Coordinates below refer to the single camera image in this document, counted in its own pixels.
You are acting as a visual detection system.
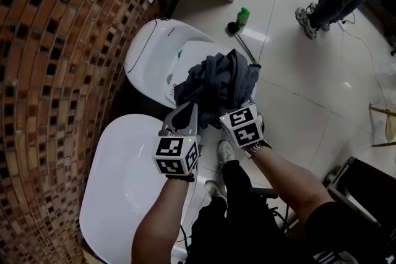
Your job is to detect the person's grey chest harness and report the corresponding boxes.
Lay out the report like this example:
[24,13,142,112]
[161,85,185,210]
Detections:
[312,252,356,264]

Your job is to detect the black toilet brush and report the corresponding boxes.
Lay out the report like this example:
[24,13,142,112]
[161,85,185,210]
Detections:
[226,21,258,65]

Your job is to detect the person's black trousers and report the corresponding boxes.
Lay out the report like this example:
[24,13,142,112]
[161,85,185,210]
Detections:
[185,160,307,264]

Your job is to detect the black equipment case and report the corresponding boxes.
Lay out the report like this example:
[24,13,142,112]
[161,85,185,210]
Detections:
[324,156,396,228]

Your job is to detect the person's right forearm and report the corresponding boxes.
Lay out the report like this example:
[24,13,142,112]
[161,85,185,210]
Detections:
[247,145,335,226]

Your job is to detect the wooden folding rack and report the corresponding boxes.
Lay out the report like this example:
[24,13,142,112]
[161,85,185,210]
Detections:
[368,103,396,148]

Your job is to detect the dark grey cloth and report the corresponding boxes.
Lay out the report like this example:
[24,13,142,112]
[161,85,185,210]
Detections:
[173,48,262,130]

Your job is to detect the metal wristwatch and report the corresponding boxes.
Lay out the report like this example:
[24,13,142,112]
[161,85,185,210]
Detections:
[243,140,272,160]

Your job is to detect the green plastic bottle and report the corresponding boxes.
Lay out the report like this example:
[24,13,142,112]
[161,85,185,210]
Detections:
[236,6,251,29]

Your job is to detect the person's left white shoe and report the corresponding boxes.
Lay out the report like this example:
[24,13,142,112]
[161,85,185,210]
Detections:
[204,179,228,199]

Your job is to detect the person's right white shoe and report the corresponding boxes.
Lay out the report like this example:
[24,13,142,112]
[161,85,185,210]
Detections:
[217,140,236,164]

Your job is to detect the black metal stand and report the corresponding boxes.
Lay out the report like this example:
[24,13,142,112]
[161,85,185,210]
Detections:
[249,187,278,199]

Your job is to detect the white toilet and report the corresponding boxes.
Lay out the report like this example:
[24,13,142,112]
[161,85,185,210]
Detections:
[123,18,257,111]

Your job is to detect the person's white shoe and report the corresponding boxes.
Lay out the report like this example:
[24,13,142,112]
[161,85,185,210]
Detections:
[217,140,236,164]
[204,179,228,199]

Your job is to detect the white floor cable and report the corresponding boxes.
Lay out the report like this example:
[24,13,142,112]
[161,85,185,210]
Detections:
[338,20,390,109]

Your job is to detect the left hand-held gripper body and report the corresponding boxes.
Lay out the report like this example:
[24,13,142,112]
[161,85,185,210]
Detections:
[152,129,202,176]

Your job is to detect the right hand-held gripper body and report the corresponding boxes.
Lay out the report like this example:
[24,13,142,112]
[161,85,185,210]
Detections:
[218,103,265,149]

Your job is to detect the person's black t-shirt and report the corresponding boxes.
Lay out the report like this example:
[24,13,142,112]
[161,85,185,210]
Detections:
[304,200,395,264]

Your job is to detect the person's left forearm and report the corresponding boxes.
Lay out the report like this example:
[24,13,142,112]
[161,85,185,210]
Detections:
[131,176,197,264]

